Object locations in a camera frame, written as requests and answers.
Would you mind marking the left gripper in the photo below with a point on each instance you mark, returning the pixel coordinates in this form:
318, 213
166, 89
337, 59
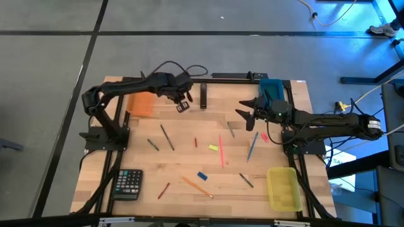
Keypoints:
176, 85

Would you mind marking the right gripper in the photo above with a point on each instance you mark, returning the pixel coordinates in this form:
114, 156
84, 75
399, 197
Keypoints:
274, 111

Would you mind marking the black stapler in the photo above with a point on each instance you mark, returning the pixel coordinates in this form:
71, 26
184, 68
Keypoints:
203, 96

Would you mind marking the grey crayon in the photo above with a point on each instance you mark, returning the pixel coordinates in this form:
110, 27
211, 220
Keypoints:
231, 129

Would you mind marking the pink eraser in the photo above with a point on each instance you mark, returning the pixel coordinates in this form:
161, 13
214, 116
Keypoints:
264, 137

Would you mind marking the blue pencil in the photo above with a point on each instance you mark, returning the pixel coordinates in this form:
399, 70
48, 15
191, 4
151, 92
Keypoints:
252, 146

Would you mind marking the dark pen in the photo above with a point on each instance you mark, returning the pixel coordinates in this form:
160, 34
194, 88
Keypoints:
167, 137

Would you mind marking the pink-red pencil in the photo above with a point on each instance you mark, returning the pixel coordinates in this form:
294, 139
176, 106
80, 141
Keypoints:
221, 151

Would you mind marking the dark green marker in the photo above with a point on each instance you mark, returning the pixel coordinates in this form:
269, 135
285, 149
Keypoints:
153, 144

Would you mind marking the dark green pencil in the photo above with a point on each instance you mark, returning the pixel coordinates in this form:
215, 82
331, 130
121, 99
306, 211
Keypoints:
246, 180

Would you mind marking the blue eraser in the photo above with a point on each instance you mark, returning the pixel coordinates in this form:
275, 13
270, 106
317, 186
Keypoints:
202, 176

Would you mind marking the orange pencil with eraser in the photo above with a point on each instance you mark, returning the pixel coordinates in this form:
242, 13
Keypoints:
197, 187

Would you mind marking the red crayon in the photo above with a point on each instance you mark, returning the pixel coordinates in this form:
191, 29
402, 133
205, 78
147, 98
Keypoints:
163, 190

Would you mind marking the black calculator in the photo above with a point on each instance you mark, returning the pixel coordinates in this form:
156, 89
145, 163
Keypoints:
127, 184

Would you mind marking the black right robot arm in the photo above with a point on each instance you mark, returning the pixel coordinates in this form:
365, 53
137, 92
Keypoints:
331, 123

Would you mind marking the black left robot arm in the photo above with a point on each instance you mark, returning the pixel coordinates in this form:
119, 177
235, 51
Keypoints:
126, 85

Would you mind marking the teal blue plastic bin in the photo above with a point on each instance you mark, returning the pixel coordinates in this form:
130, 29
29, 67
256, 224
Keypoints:
272, 87

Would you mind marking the orange plastic bin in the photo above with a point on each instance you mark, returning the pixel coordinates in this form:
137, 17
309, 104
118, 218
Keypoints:
142, 105

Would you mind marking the yellow eraser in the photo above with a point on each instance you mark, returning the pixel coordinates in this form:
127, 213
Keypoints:
213, 147

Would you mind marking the yellow plastic bin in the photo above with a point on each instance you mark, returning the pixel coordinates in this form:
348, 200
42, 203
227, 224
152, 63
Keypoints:
284, 189

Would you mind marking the white paper sheet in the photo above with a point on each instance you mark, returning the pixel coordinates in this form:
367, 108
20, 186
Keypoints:
344, 159

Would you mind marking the black desk foot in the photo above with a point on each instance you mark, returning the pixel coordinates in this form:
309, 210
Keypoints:
356, 80
356, 165

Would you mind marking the grey cabinet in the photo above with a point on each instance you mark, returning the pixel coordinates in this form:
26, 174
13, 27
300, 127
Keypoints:
391, 201
396, 148

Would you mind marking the person's shoe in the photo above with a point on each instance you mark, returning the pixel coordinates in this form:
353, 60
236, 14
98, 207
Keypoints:
382, 30

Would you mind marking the black desk leg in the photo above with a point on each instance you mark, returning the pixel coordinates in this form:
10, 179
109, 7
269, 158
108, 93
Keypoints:
383, 12

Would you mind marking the grey chair base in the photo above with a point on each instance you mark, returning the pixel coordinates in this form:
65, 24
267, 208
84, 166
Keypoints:
9, 145

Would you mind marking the black aluminium table frame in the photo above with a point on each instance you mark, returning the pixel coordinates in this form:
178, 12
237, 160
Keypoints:
221, 81

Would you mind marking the black bracket bar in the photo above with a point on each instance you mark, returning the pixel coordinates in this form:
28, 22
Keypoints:
233, 75

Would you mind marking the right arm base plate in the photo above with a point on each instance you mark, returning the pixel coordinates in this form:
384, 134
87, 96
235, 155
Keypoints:
312, 148

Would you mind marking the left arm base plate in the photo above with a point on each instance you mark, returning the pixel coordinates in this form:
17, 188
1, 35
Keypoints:
94, 143

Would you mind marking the silver bracket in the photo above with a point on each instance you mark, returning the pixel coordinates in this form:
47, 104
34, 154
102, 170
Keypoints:
292, 223
116, 220

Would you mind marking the black frame beam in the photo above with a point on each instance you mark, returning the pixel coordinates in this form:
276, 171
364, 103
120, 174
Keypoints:
47, 220

